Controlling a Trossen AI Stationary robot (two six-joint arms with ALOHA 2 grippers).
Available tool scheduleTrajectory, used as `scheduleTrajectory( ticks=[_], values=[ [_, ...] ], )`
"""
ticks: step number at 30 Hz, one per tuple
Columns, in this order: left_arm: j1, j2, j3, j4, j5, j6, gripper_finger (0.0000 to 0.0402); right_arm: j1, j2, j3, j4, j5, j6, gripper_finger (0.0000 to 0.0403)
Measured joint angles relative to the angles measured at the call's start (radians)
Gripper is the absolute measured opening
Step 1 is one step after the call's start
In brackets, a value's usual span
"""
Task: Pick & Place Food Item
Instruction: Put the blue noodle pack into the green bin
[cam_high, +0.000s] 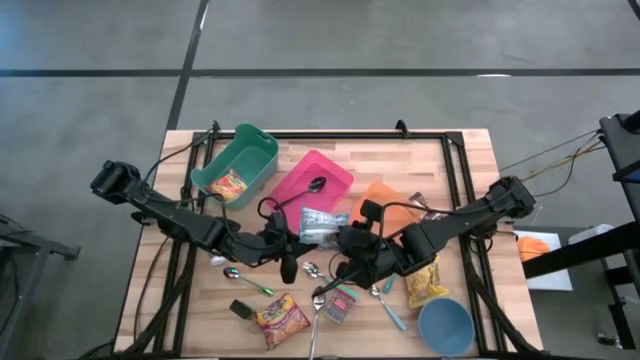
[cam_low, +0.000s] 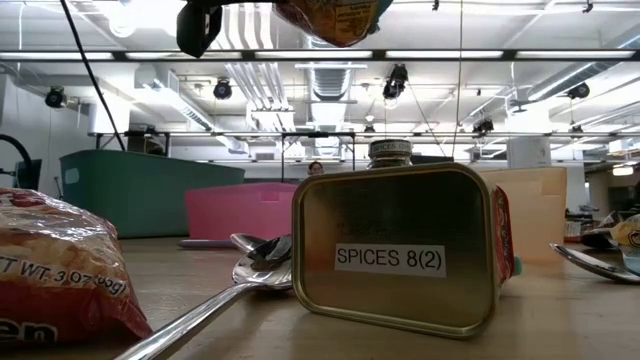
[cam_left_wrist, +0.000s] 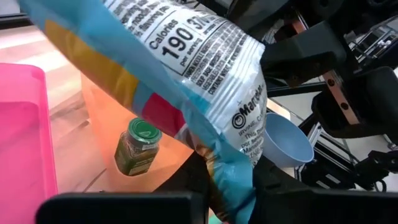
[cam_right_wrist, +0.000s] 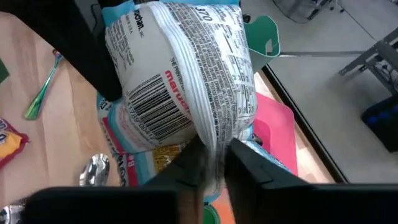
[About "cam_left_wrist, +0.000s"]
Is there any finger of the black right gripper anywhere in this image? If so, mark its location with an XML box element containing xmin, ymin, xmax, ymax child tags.
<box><xmin>312</xmin><ymin>66</ymin><xmax>398</xmax><ymax>141</ymax></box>
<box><xmin>259</xmin><ymin>20</ymin><xmax>348</xmax><ymax>88</ymax></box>

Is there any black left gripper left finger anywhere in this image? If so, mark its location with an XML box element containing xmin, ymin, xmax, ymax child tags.
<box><xmin>35</xmin><ymin>151</ymin><xmax>211</xmax><ymax>224</ymax></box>

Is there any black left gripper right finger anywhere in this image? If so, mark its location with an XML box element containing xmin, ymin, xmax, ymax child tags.
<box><xmin>248</xmin><ymin>154</ymin><xmax>398</xmax><ymax>224</ymax></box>

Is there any green lid spice jar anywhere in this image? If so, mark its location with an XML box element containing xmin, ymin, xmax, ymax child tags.
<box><xmin>114</xmin><ymin>117</ymin><xmax>163</xmax><ymax>177</ymax></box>

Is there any blue ramen packet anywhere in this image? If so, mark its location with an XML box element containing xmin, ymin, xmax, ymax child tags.
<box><xmin>17</xmin><ymin>0</ymin><xmax>269</xmax><ymax>224</ymax></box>

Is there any light blue plastic bowl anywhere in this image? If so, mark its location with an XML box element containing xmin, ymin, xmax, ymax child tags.
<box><xmin>262</xmin><ymin>112</ymin><xmax>315</xmax><ymax>169</ymax></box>

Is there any orange translucent plastic bin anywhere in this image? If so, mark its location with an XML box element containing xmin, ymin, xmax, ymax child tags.
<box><xmin>80</xmin><ymin>73</ymin><xmax>196</xmax><ymax>193</ymax></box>

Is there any pink plastic bin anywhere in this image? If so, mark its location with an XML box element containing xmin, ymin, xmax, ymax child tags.
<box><xmin>0</xmin><ymin>62</ymin><xmax>59</xmax><ymax>224</ymax></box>

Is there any black aluminium frame rail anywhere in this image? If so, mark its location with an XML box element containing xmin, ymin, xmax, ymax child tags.
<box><xmin>0</xmin><ymin>12</ymin><xmax>34</xmax><ymax>30</ymax></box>
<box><xmin>266</xmin><ymin>82</ymin><xmax>327</xmax><ymax>98</ymax></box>

